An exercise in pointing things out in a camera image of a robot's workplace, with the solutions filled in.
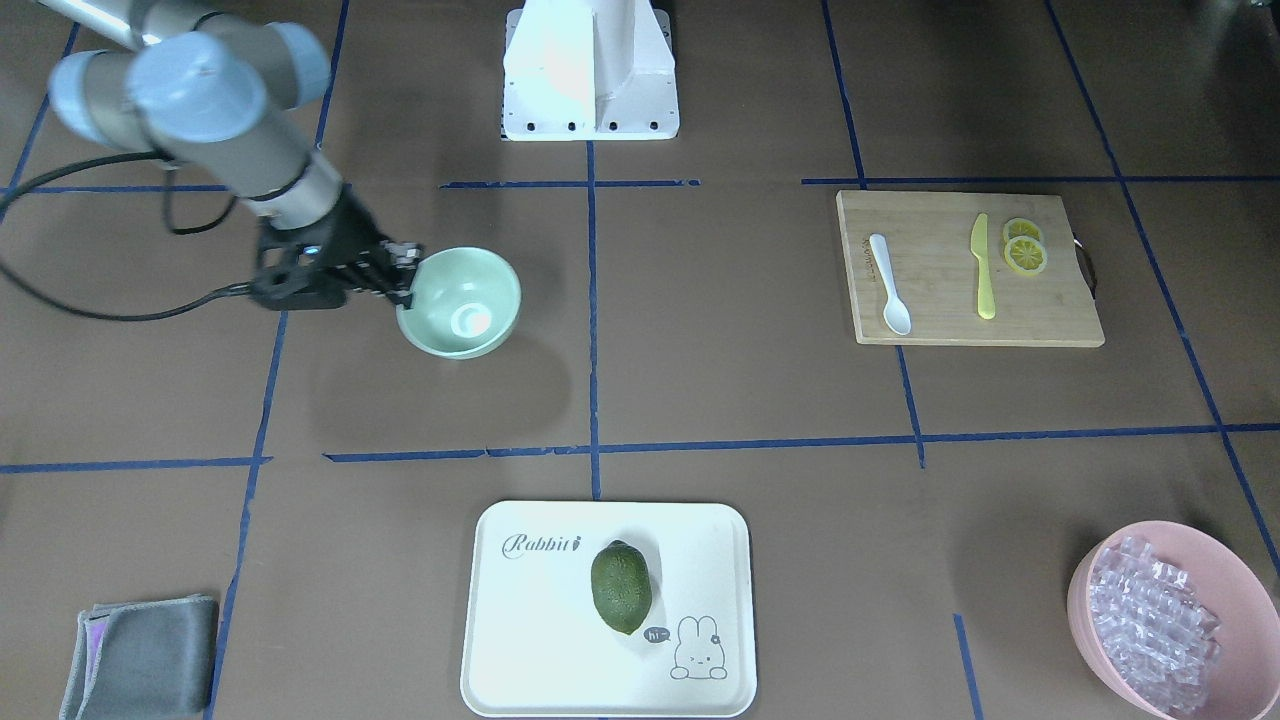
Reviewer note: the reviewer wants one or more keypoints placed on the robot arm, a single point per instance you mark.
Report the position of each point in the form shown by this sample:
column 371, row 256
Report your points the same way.
column 192, row 85

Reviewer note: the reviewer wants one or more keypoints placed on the bamboo cutting board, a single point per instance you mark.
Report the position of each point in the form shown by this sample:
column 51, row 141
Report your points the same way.
column 928, row 235

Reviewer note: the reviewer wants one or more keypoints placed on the pink bowl with ice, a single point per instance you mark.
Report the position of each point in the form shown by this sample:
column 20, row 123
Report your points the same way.
column 1176, row 624

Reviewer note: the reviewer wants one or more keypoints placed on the grey folded cloth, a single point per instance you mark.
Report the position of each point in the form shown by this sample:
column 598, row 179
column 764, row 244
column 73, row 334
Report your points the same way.
column 143, row 660

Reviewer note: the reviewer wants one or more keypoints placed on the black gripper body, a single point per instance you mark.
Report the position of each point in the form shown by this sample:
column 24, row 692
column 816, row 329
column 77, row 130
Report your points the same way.
column 353, row 232

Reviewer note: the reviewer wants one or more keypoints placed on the yellow plastic knife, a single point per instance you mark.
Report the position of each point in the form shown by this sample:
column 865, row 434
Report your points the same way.
column 985, row 303

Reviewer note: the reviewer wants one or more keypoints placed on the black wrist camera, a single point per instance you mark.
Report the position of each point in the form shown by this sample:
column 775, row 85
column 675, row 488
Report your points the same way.
column 281, row 282

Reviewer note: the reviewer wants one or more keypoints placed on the white plastic spoon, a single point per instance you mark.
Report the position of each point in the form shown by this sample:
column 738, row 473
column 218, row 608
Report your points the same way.
column 895, row 313

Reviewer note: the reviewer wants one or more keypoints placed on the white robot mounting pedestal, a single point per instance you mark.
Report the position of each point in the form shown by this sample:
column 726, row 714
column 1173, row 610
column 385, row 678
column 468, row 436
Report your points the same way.
column 589, row 71

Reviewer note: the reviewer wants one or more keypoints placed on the white rabbit tray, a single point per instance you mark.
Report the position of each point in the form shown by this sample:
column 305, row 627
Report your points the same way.
column 535, row 646

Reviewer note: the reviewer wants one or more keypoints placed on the light green bowl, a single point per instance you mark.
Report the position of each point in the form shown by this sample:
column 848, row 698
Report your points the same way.
column 465, row 302

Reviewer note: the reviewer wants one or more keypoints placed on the green avocado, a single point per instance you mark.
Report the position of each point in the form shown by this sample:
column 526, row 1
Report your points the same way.
column 621, row 588

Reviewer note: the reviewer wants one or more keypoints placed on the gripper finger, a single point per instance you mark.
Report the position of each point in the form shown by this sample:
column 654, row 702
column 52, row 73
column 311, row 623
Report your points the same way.
column 396, row 287
column 403, row 255

